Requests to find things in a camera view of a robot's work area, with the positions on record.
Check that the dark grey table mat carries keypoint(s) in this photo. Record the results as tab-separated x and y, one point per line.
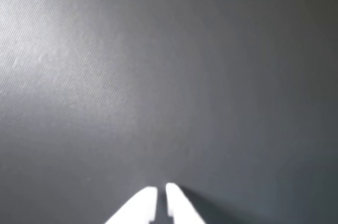
169	76

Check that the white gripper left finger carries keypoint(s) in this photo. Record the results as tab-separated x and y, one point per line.
140	205

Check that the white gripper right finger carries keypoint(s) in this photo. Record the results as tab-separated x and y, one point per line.
179	205

